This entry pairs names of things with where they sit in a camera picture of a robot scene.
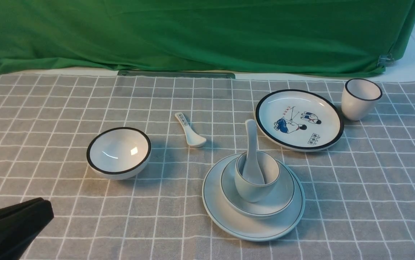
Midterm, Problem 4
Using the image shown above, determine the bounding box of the pale blue ceramic spoon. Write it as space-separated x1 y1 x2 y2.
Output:
242 120 265 185

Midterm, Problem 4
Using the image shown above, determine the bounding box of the pale blue ceramic cup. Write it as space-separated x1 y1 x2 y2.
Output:
234 151 281 203

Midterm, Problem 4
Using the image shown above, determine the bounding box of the pale blue ceramic bowl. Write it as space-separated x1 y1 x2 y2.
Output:
220 159 296 217

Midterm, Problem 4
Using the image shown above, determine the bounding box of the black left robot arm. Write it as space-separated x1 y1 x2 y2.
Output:
0 198 54 260

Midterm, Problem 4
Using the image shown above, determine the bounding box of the white spoon with label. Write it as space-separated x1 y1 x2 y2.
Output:
174 112 206 148

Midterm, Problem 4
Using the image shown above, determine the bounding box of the illustrated plate black rim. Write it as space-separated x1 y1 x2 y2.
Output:
254 89 345 152

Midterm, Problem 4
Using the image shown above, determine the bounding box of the white bowl black rim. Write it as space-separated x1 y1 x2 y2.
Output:
86 127 152 180

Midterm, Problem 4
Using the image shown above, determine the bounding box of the pale blue large plate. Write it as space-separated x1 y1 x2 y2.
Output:
201 153 306 242

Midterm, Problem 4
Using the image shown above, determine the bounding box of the green backdrop cloth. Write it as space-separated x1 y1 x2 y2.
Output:
0 0 415 77

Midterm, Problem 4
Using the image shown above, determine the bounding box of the white cup black rim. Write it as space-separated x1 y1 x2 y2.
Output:
341 78 383 121

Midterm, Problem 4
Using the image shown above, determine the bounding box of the metal binder clip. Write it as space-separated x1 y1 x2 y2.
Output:
376 54 396 67

